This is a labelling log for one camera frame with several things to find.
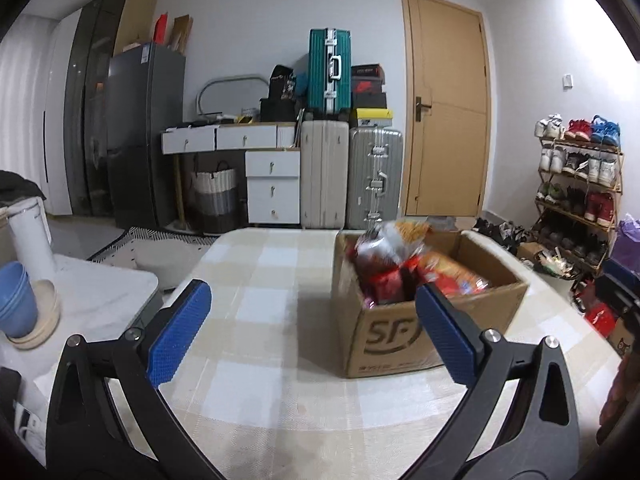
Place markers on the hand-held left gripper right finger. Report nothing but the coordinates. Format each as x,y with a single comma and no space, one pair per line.
447,340

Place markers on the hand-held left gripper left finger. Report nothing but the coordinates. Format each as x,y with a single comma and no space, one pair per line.
180,330

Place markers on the orange bread snack packet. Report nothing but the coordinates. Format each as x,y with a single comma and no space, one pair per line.
450,270

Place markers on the orange noodle snack packet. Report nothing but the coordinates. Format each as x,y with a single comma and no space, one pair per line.
400,232

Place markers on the round white pouf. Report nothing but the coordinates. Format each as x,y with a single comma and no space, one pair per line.
167,267

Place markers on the white marble side table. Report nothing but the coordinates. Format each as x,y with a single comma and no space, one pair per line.
100,300

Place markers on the black white patterned rug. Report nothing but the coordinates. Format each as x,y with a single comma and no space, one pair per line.
150,240

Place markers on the grey door mat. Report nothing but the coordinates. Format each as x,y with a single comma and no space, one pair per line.
450,222

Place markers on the scattered sneakers group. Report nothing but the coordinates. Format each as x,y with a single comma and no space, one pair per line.
505,235

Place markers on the small brown cardboard box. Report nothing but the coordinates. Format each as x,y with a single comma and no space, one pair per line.
530,251

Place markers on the beige trash bin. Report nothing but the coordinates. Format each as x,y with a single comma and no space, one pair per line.
552,267

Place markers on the stack of beige bowls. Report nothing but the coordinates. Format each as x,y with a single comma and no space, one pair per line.
47,310

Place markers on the woven laundry basket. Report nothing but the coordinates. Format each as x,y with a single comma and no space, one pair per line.
215,200

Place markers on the red gift bag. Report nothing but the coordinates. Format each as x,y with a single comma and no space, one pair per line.
600,320

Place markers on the stack of blue bowls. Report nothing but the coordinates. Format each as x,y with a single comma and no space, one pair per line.
17,300

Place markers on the white drawer cabinet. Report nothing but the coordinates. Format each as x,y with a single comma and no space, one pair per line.
272,190

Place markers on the white kettle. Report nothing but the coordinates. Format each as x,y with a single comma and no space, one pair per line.
32,240

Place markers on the cat print cardboard box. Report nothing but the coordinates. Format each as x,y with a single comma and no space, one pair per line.
621,335

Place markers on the silver suitcase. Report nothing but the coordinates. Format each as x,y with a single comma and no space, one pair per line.
362,180

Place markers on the dark grey refrigerator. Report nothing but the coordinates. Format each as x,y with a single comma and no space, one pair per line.
145,135

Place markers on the white desk with drawers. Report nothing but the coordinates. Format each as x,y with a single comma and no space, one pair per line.
245,137

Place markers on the purple bag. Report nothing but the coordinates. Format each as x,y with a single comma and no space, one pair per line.
627,245

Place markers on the wooden shoe rack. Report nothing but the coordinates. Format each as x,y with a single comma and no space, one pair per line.
580,185

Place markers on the beige suitcase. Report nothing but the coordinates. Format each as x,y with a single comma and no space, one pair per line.
324,175

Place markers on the black cloth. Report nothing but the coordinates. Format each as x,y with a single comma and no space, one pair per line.
17,187

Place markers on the rows of assorted shoes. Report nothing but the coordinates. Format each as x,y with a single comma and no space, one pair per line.
595,170

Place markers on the small white basket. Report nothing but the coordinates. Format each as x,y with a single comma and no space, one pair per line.
248,112

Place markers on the wooden door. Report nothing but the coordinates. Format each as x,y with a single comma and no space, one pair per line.
450,110

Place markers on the yellow black shoe box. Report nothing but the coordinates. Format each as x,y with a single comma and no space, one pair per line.
372,118

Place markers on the black storage bag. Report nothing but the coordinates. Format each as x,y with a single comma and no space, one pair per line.
279,110

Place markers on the arched mirror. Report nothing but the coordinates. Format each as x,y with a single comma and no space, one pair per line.
215,85

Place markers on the black shoe box red logo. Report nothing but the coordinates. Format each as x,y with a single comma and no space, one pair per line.
369,86

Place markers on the black printed bag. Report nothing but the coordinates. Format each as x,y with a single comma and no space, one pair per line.
281,82

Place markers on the white curtain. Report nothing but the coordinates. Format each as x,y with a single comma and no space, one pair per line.
22,110

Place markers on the teal suitcase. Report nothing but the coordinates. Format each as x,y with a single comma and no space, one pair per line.
320,75

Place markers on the flat brown cardboard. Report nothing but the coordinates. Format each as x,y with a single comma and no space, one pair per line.
182,34

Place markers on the red paper bag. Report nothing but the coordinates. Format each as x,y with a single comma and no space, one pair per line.
161,30

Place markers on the wall light switch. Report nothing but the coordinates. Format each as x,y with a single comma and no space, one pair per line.
567,81

